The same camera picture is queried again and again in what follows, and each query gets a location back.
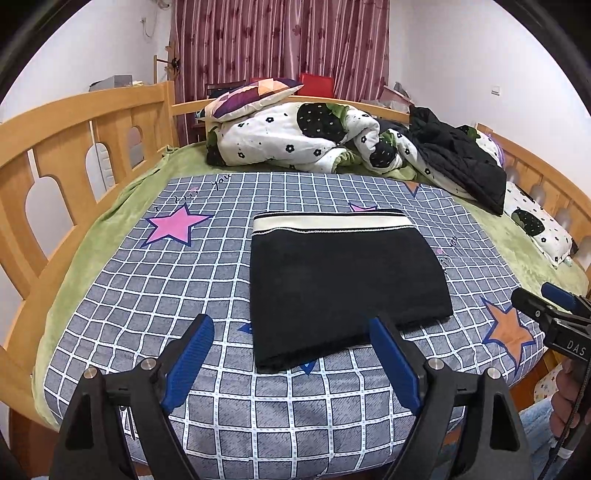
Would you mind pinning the person's blue jeans leg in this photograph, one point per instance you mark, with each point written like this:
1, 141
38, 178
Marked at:
538, 429

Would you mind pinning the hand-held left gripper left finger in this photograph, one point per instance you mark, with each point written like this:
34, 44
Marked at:
189, 355

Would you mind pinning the wooden coat rack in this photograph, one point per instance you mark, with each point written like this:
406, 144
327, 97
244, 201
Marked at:
157, 69

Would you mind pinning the white radiator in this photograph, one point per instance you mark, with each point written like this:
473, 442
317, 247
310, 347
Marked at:
105, 161

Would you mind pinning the person's right hand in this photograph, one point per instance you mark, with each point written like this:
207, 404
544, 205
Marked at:
564, 401

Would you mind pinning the red box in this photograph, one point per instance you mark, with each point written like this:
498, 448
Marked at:
316, 85

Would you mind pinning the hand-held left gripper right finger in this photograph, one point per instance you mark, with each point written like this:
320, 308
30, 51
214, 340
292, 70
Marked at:
392, 360

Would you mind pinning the white flower-print quilt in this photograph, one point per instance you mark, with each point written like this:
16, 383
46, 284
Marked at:
277, 134

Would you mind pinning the grey checked star-print sheet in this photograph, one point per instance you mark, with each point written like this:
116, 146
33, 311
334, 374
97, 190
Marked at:
161, 300

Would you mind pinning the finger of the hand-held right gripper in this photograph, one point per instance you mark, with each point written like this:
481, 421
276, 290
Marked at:
558, 294
531, 304

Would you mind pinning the black pants with white waistband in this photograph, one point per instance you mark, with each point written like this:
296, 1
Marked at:
341, 286

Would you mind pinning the black padded jacket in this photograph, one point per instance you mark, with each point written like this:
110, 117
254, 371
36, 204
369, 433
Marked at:
461, 157

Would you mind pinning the grey box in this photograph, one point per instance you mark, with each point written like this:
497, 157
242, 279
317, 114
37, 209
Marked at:
113, 83

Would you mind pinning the green fleece blanket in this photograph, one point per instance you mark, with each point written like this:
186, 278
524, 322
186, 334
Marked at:
83, 267

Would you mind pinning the wooden bed frame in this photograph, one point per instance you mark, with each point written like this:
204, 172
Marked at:
55, 138

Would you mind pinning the small white flower-print pillow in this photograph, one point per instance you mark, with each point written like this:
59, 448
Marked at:
545, 230

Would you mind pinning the colourful patchwork pillow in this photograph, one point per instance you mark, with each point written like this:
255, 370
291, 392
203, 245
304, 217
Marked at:
249, 94

